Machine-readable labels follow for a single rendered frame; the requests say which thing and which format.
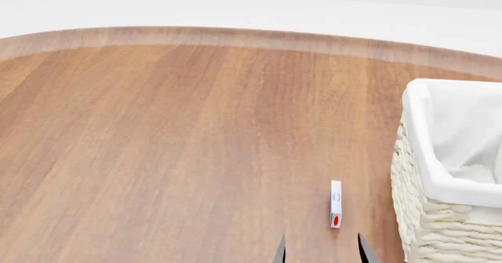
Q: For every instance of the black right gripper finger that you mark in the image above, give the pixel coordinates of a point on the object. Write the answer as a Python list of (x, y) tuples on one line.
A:
[(368, 251), (281, 252)]

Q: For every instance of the white ketchup box red dot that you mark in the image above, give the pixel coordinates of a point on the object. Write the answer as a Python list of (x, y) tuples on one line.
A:
[(335, 204)]

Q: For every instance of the cream woven basket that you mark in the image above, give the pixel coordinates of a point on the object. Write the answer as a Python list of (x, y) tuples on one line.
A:
[(415, 216)]

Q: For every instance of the white fabric basket liner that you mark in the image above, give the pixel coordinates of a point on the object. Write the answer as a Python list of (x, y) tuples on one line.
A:
[(451, 139)]

